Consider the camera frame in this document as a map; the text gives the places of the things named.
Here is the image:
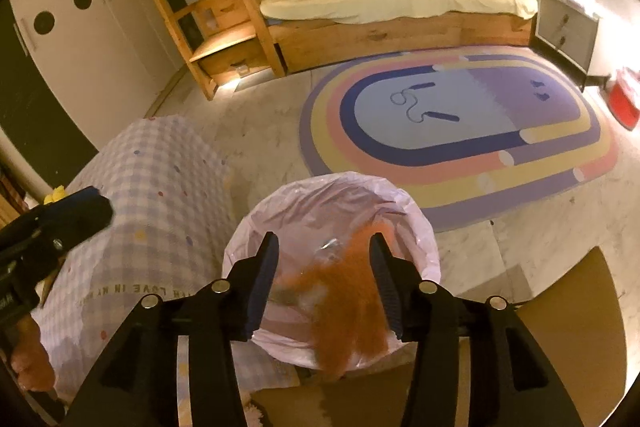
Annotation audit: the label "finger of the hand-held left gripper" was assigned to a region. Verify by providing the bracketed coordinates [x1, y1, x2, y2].
[25, 186, 113, 254]

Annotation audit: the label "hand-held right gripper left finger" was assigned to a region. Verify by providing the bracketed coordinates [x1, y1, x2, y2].
[62, 231, 281, 427]

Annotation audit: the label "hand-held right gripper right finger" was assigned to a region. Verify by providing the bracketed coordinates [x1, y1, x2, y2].
[369, 232, 583, 427]

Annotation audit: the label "orange fluffy toy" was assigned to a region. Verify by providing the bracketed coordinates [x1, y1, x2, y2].
[272, 229, 391, 380]

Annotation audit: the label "trash bin with pink liner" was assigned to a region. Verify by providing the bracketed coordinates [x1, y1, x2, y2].
[221, 171, 442, 370]

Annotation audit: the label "person's left hand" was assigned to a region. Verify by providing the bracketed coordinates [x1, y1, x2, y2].
[10, 314, 56, 393]

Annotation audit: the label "checked tablecloth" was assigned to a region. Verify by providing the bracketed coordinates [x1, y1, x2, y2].
[32, 116, 301, 403]

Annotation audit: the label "oval rainbow rug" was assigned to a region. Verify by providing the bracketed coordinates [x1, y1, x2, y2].
[299, 46, 621, 233]

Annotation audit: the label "brown cardboard sheet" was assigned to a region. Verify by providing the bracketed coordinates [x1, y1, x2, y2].
[252, 247, 628, 427]

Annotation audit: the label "wooden stair drawers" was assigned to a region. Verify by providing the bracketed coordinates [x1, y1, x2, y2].
[145, 0, 288, 100]

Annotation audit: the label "wooden bunk bed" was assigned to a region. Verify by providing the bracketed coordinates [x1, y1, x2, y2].
[145, 0, 571, 100]

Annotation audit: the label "red plastic basin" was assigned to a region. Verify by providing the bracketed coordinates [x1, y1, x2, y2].
[609, 68, 640, 131]

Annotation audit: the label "grey nightstand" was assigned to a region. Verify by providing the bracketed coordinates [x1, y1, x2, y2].
[535, 0, 612, 92]

